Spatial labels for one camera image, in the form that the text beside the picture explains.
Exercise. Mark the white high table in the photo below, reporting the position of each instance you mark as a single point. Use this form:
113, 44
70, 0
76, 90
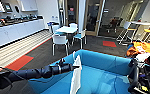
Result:
141, 23

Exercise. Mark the white chair blue seat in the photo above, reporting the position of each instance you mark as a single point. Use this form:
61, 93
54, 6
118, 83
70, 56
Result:
79, 36

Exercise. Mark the white lower kitchen cabinets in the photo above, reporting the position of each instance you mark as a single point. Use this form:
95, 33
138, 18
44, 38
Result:
14, 33

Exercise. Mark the appliance with blue screen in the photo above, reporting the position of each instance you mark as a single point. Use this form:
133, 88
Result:
7, 7

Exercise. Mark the dark red office chair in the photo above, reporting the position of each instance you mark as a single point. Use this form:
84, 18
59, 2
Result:
114, 22

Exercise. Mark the blue sofa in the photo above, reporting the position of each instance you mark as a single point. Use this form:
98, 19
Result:
97, 73

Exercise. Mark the white upper kitchen cabinets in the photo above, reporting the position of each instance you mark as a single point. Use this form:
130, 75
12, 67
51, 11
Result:
28, 4

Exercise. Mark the white T-shirt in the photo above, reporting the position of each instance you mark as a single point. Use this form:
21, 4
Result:
76, 76

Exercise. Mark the orange garment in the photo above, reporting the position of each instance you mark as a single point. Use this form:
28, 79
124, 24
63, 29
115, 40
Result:
141, 49

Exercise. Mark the white kitchen cabinets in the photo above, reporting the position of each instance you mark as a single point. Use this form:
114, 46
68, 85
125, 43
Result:
14, 33
28, 4

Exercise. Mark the white clothes hanger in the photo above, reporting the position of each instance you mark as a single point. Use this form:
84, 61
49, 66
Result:
74, 56

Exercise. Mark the wooden glass door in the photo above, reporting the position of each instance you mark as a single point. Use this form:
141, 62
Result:
94, 16
72, 11

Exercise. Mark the white square table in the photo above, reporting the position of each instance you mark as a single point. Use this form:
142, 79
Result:
67, 29

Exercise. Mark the white high stool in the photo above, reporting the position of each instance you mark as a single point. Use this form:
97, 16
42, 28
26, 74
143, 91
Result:
124, 31

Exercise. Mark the white garment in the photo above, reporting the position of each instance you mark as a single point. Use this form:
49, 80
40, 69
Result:
149, 59

